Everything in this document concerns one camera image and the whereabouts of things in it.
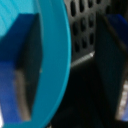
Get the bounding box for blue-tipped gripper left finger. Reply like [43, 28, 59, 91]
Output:
[0, 13, 45, 123]

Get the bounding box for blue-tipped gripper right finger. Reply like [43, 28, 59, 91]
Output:
[94, 12, 128, 122]

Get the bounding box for blue plastic bowl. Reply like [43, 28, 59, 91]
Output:
[0, 0, 73, 128]

